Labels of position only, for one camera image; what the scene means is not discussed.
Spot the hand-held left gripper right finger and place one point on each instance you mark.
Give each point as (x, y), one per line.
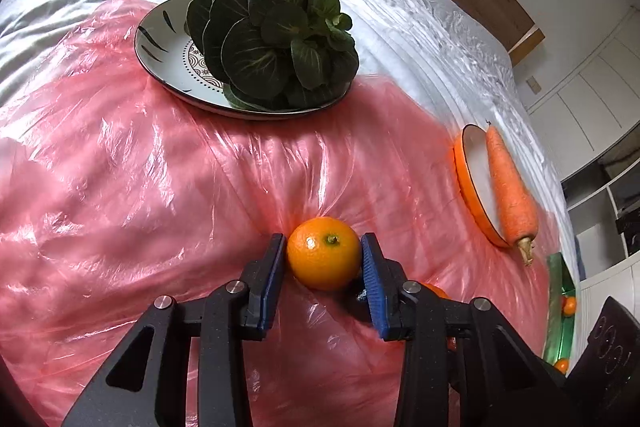
(372, 292)

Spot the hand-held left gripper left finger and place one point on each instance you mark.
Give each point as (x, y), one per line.
(274, 287)

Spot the orange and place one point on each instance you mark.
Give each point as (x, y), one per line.
(322, 259)
(562, 364)
(569, 304)
(434, 291)

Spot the green metal tray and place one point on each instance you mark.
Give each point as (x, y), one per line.
(555, 287)

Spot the orange-rimmed white dish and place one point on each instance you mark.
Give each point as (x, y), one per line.
(475, 167)

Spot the carrot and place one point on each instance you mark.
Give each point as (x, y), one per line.
(507, 192)

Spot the pink plastic sheet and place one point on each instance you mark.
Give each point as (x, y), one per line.
(125, 187)

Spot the dark green leafy vegetable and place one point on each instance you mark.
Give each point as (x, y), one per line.
(260, 37)

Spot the patterned round plate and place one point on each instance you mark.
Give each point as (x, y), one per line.
(165, 47)

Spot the white wardrobe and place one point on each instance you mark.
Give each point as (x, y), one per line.
(590, 87)

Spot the beige wall switch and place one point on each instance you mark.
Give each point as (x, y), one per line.
(535, 85)

